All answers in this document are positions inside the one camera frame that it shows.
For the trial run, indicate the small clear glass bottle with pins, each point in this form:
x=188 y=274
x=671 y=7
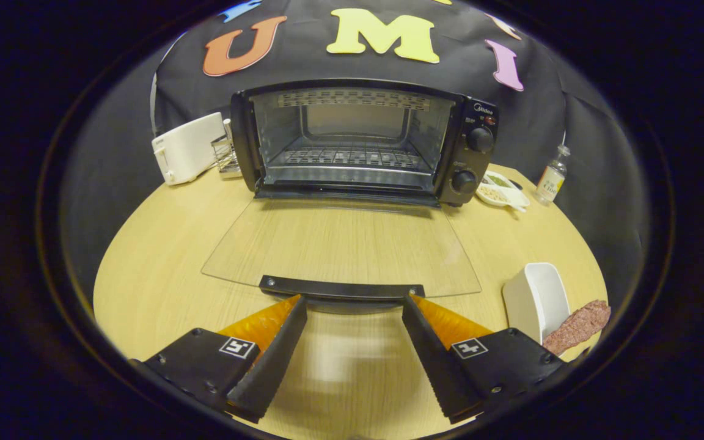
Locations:
x=550 y=183

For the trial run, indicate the brown meat slice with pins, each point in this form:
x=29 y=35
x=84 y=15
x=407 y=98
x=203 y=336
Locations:
x=578 y=327

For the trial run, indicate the white bread toaster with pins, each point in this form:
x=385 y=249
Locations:
x=187 y=150

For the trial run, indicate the white rectangular dish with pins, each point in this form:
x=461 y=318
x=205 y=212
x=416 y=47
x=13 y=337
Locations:
x=538 y=299

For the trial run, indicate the small black round cap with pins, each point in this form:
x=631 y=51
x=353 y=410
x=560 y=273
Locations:
x=516 y=184

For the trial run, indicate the white divided plate with grains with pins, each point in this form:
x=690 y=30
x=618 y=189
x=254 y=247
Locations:
x=498 y=195

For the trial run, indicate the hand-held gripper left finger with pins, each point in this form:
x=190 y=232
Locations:
x=275 y=360

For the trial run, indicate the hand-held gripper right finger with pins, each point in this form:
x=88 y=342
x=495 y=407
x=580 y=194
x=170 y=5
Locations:
x=434 y=360

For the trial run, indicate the black toaster oven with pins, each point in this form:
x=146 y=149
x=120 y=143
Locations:
x=480 y=168

